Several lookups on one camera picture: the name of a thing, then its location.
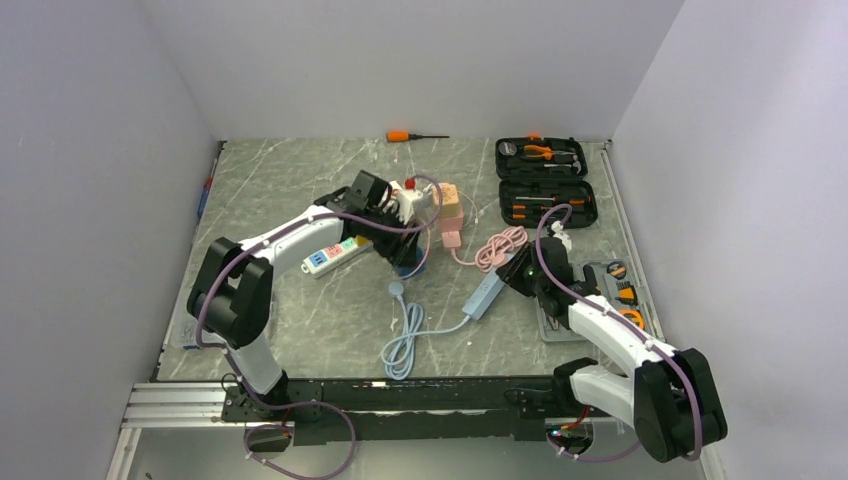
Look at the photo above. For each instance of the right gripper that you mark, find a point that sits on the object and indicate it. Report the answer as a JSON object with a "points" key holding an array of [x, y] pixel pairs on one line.
{"points": [[510, 270]]}

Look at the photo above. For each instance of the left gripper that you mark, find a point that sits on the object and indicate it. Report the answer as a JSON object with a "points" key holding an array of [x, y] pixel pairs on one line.
{"points": [[393, 247]]}

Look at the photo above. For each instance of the dark blue cube socket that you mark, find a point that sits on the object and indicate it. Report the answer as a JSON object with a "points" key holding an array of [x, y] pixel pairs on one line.
{"points": [[414, 263]]}

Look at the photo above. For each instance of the light blue round plug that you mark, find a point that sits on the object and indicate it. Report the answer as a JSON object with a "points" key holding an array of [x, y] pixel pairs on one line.
{"points": [[396, 289]]}

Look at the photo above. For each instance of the light blue power strip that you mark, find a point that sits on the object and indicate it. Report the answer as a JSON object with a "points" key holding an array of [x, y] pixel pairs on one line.
{"points": [[491, 287]]}

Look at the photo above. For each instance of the white power strip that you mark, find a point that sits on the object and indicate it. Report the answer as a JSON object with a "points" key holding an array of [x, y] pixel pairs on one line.
{"points": [[326, 260]]}

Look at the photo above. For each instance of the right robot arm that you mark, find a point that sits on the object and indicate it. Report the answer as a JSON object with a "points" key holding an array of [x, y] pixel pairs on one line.
{"points": [[666, 395]]}

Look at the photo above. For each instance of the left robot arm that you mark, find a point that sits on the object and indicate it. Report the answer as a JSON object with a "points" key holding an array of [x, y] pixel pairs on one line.
{"points": [[230, 298]]}

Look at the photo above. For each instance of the beige cube socket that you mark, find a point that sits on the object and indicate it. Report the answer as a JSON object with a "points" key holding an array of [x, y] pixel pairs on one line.
{"points": [[449, 199]]}

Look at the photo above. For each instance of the pink power strip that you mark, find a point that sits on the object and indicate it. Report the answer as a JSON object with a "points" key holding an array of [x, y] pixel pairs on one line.
{"points": [[450, 223]]}

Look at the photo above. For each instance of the black tool case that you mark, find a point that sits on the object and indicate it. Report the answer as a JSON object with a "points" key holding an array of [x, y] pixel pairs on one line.
{"points": [[528, 188]]}

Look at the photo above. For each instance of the grey tool tray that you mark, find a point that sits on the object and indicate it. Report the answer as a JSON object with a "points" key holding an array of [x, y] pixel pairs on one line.
{"points": [[612, 280]]}

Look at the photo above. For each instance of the orange pliers in case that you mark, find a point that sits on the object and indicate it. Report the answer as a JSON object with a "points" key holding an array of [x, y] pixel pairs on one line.
{"points": [[540, 152]]}

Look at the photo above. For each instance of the yellow tape measure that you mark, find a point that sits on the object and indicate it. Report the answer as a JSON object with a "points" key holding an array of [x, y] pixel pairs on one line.
{"points": [[634, 316]]}

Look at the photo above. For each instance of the red blue pen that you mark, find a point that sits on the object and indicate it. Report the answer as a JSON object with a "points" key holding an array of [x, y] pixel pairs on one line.
{"points": [[205, 191]]}

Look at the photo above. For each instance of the clear plastic screw box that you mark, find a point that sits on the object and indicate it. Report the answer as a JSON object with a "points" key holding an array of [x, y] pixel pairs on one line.
{"points": [[182, 328]]}

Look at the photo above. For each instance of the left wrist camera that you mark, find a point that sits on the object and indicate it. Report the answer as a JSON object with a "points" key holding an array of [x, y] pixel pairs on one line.
{"points": [[414, 204]]}

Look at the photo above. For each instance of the orange handled screwdriver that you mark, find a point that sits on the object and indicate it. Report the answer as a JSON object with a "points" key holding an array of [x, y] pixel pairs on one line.
{"points": [[404, 136]]}

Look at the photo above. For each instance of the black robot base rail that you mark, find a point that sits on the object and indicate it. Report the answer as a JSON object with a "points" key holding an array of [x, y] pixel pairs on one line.
{"points": [[523, 408]]}

